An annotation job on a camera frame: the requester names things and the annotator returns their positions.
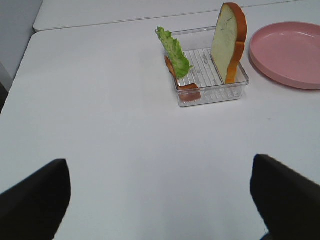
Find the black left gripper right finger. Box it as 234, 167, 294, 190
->
250, 154, 320, 240

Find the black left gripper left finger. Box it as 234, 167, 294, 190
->
0, 159, 72, 240

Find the bacon strip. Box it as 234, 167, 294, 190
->
164, 55, 201, 102

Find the green lettuce leaf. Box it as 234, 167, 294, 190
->
155, 26, 193, 79

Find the bread slice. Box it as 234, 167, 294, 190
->
211, 2, 248, 84

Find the clear plastic left tray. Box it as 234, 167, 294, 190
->
171, 26, 249, 107

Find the pink round plate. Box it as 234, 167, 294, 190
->
249, 22, 320, 90

